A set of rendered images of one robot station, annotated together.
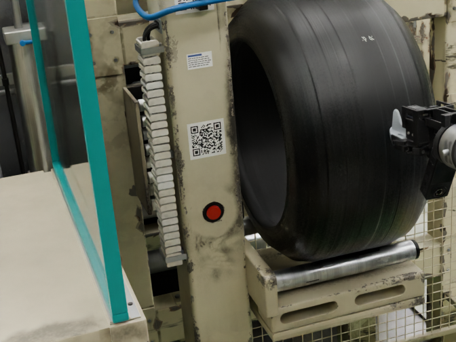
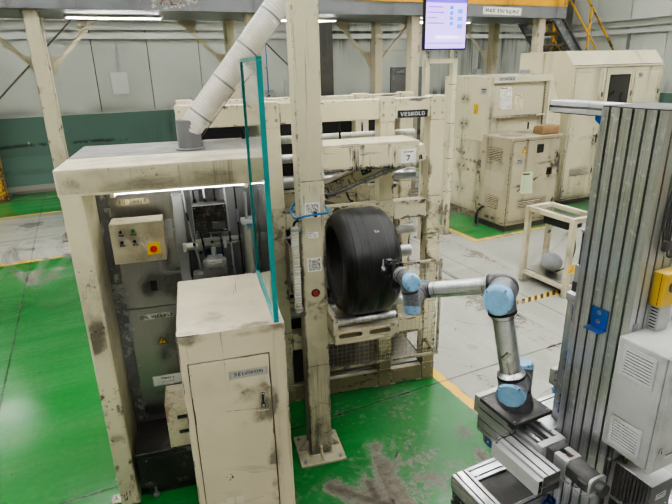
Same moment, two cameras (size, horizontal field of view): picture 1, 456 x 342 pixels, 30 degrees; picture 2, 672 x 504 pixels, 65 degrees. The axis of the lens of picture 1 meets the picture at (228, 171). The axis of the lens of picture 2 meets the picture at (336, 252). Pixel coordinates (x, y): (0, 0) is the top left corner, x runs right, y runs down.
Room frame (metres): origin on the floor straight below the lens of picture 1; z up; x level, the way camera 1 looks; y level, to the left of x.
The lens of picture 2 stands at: (-0.93, -0.14, 2.19)
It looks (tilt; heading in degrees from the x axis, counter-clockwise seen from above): 20 degrees down; 2
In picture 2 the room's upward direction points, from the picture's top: 1 degrees counter-clockwise
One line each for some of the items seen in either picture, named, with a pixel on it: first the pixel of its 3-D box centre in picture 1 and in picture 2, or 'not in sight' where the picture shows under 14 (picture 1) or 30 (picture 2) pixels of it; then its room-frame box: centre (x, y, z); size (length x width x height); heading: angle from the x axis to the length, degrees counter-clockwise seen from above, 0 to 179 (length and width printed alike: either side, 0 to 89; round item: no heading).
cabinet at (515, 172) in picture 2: not in sight; (518, 179); (6.30, -2.51, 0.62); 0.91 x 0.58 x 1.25; 117
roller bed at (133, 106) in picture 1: (173, 144); (303, 263); (2.04, 0.13, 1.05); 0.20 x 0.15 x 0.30; 106
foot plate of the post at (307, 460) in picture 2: not in sight; (319, 446); (1.65, 0.05, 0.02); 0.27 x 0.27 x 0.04; 16
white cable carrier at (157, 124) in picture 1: (162, 155); (297, 269); (1.59, 0.13, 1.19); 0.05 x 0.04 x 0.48; 16
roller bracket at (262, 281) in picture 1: (241, 256); (326, 311); (1.69, -0.01, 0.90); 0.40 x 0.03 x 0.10; 16
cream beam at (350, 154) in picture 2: not in sight; (361, 153); (2.06, -0.22, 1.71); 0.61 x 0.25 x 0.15; 106
